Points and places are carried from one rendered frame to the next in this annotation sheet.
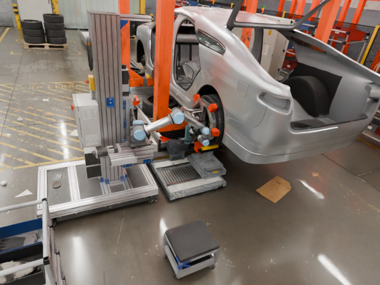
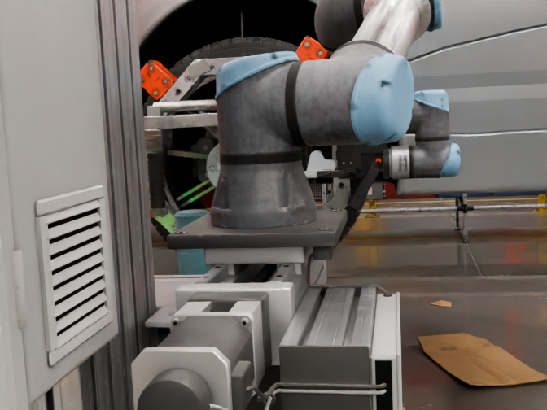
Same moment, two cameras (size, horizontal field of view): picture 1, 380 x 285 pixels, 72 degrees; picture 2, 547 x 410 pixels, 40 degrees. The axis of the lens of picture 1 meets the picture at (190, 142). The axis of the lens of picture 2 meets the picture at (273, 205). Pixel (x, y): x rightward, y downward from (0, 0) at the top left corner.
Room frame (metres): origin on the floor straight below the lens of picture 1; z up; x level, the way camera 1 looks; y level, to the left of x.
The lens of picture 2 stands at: (1.77, 1.40, 0.97)
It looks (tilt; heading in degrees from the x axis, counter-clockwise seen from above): 7 degrees down; 308
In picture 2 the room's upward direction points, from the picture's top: 3 degrees counter-clockwise
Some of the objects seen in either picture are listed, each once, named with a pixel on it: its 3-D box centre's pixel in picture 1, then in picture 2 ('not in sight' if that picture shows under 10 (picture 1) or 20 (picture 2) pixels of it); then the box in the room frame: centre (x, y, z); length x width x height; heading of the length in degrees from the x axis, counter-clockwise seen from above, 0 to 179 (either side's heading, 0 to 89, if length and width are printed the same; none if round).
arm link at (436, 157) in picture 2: (204, 141); (433, 159); (2.53, -0.16, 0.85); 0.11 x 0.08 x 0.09; 31
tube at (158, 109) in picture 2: (191, 106); (192, 93); (3.08, 0.03, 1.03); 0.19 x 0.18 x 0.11; 120
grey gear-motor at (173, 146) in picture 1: (181, 149); not in sight; (3.27, 0.11, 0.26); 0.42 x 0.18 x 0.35; 120
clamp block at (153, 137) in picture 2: not in sight; (157, 138); (3.10, 0.14, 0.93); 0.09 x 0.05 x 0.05; 120
